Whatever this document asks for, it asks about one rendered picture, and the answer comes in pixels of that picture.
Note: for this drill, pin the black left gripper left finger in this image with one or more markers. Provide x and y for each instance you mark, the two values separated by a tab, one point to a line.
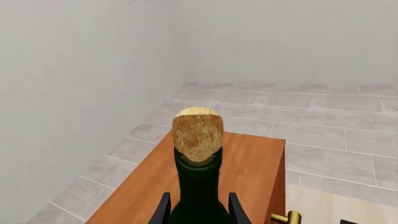
163	210

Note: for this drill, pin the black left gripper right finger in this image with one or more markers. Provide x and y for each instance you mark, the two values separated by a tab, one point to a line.
237	210

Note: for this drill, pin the wooden cabinet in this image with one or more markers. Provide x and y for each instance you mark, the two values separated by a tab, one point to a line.
258	177

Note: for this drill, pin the black flat object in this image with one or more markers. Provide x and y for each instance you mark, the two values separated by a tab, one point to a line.
347	221

